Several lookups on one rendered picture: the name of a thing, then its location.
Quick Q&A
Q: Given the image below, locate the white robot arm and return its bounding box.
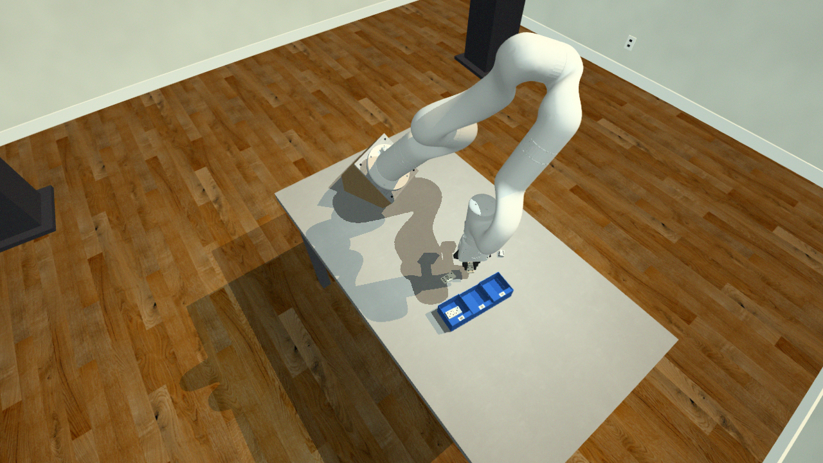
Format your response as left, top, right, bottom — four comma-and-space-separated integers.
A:
367, 32, 583, 255

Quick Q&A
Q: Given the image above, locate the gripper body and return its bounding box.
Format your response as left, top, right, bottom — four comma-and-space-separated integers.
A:
457, 237, 489, 262

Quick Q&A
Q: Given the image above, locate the blue rack of bins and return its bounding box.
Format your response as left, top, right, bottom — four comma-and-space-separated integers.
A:
437, 272, 514, 332

